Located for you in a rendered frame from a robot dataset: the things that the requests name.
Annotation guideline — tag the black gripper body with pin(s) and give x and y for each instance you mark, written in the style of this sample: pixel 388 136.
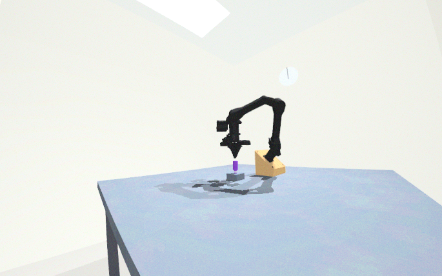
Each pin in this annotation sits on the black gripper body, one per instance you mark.
pixel 236 142

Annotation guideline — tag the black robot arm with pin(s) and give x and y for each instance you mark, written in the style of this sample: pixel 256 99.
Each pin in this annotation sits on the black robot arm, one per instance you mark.
pixel 236 114

